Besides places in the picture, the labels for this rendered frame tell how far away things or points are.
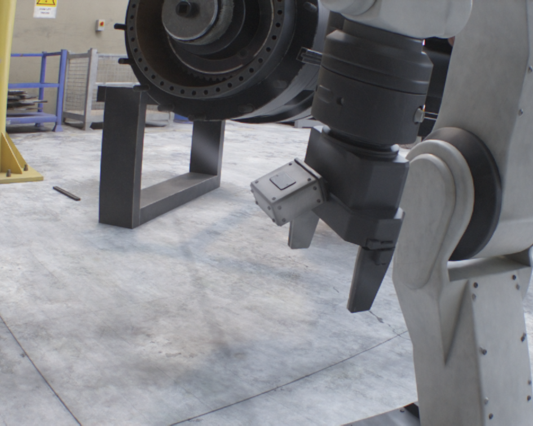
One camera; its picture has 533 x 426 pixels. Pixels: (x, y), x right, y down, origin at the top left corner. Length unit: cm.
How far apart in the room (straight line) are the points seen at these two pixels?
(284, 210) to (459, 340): 28
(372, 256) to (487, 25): 28
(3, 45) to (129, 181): 159
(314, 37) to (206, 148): 231
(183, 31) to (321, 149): 80
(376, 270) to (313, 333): 122
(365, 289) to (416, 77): 17
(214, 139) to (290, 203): 302
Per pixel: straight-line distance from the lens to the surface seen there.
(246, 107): 123
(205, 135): 347
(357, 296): 45
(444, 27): 44
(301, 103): 150
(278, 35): 119
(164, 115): 694
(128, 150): 247
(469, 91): 60
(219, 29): 122
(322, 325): 171
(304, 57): 116
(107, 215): 258
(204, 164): 349
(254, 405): 128
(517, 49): 56
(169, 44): 140
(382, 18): 40
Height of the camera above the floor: 71
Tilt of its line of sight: 14 degrees down
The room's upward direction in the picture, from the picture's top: 5 degrees clockwise
